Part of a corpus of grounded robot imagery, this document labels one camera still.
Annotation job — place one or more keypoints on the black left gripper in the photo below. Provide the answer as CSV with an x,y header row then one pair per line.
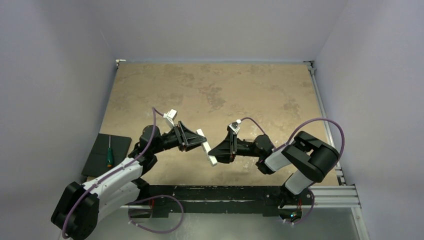
x,y
190,139

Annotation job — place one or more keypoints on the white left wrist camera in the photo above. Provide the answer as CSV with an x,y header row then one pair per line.
x,y
170,117

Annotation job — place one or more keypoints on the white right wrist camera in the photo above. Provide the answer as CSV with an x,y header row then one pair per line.
x,y
234,127

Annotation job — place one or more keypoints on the white remote control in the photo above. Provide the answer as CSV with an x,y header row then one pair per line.
x,y
206,148

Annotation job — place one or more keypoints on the black mat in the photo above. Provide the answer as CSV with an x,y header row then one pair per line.
x,y
97,161

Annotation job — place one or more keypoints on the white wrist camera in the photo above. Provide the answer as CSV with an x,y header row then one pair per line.
x,y
170,117
234,127

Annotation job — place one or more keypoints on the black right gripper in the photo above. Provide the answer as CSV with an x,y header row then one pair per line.
x,y
234,144

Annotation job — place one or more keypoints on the green handled screwdriver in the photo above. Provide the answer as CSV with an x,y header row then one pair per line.
x,y
109,155

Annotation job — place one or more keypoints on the aluminium frame rail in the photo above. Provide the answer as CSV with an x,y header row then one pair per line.
x,y
358,222

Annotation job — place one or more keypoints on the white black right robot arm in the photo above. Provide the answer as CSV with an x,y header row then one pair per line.
x,y
312,157

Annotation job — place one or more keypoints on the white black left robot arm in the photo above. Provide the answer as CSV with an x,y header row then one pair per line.
x,y
82,206

